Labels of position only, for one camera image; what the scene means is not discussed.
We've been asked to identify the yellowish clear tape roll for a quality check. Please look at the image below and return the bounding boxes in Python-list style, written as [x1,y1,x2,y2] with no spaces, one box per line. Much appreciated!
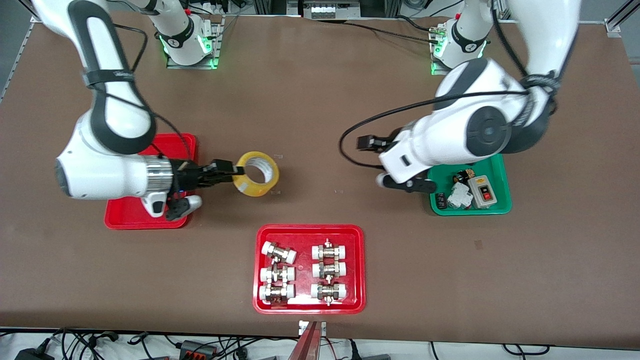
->
[233,151,280,198]

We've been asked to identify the empty red plastic tray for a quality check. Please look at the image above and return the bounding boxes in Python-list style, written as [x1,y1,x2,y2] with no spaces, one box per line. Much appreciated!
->
[104,133,198,231]

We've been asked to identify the green plastic tray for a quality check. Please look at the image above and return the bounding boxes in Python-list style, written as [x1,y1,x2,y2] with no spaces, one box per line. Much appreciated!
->
[429,154,513,217]

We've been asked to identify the red tray holding valves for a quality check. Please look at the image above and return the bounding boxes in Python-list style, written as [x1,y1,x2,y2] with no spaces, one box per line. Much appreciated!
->
[252,224,366,315]

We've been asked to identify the metal valve white ends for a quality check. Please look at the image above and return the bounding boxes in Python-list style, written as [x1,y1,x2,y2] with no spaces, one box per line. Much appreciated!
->
[310,282,348,306]
[311,239,348,262]
[259,283,296,305]
[259,264,296,285]
[261,241,298,265]
[312,260,348,281]

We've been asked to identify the white circuit breaker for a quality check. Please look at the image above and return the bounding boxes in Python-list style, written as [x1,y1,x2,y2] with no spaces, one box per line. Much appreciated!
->
[446,181,474,210]

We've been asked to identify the grey electrical box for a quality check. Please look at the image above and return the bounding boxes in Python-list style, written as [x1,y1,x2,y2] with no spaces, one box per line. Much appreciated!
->
[300,0,362,21]

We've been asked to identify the red metal bar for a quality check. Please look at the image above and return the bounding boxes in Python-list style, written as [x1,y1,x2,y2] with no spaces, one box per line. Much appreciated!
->
[287,322,321,360]

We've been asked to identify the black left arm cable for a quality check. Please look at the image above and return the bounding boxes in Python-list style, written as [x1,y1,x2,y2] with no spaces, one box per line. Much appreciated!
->
[339,0,560,171]

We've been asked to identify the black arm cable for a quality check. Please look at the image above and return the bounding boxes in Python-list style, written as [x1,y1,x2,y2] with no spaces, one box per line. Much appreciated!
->
[82,22,196,163]
[339,0,560,171]

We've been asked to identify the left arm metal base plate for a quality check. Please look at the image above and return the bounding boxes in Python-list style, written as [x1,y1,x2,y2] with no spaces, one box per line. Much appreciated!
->
[429,22,451,77]

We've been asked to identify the black table cable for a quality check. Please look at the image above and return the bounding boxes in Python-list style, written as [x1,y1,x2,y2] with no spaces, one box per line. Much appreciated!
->
[345,20,453,46]

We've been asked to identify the grey on-off switch box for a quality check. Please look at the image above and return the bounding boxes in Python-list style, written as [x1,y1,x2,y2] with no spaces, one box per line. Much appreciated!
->
[467,176,501,209]

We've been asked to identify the black cable strap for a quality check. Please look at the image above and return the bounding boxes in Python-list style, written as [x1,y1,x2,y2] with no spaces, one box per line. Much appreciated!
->
[520,72,560,98]
[82,70,136,91]

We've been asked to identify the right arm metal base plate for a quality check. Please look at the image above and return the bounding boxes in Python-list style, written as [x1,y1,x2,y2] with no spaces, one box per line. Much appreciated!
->
[165,15,226,71]

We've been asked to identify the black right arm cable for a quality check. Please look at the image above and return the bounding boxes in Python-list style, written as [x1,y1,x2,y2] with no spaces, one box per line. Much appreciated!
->
[82,22,196,163]

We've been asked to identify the aluminium frame profile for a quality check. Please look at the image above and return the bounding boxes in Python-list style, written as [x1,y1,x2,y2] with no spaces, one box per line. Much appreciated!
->
[604,0,640,38]

